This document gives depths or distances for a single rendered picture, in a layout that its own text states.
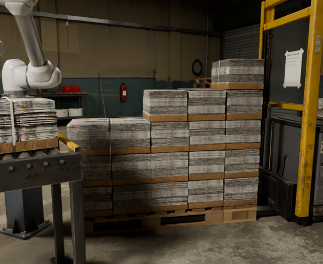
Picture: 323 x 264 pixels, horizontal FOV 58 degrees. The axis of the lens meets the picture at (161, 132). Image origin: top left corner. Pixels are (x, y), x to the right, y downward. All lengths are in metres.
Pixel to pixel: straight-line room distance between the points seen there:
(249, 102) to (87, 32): 7.26
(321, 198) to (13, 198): 2.34
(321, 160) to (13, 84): 2.32
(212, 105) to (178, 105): 0.26
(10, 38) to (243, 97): 7.20
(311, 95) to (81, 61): 7.38
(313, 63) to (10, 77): 2.11
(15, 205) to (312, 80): 2.33
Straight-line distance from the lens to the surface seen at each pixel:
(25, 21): 1.98
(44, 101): 1.44
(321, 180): 2.62
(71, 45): 8.94
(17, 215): 2.47
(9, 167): 1.30
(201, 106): 2.19
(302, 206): 2.55
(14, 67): 2.29
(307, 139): 2.41
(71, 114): 8.27
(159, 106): 2.13
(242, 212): 2.54
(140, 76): 9.61
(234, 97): 2.28
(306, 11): 2.52
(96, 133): 2.10
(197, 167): 2.27
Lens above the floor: 1.10
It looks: 9 degrees down
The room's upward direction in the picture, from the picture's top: straight up
